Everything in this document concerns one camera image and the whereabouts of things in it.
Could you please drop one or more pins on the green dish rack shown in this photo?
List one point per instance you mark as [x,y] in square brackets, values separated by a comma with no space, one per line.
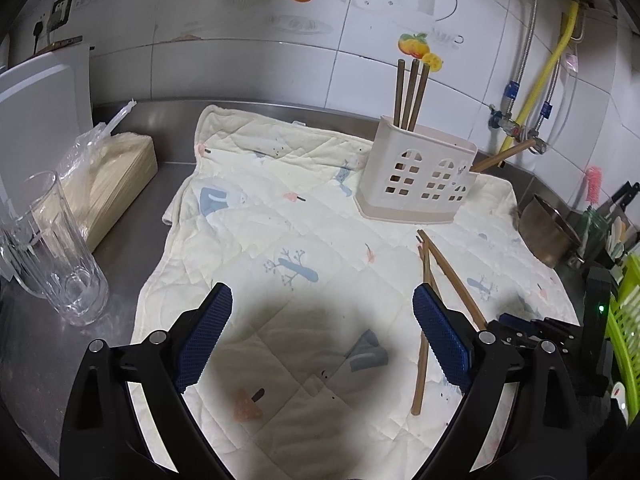
[623,324]

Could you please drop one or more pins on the white cutting board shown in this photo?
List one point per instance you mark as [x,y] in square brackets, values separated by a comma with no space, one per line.
[45,106]

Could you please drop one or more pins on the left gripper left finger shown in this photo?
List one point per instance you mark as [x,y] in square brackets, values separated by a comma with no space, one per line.
[197,332]

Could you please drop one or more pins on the black-handled knife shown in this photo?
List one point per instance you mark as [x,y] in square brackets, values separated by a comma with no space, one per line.
[621,199]

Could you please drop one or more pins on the wooden chopstick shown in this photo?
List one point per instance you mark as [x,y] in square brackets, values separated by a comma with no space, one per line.
[417,402]
[455,281]
[399,91]
[418,98]
[411,88]
[502,156]

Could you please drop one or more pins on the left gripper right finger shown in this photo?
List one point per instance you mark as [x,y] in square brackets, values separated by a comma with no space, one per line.
[449,334]

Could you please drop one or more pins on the brass metal pot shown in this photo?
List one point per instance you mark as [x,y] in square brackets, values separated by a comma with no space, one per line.
[546,234]

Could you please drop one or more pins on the pink bottle brush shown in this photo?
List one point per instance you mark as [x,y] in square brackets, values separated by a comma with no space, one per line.
[594,180]

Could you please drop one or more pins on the beige house-shaped utensil holder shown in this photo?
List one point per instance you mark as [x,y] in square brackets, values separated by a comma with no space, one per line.
[421,176]

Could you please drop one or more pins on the plastic bag on box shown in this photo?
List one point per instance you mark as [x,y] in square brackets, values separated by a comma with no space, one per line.
[75,167]

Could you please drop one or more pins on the cream quilted printed mat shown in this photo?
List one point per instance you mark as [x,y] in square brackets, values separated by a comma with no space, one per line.
[313,376]

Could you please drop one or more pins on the clear glass mug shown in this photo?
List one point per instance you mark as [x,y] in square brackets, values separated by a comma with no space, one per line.
[42,245]

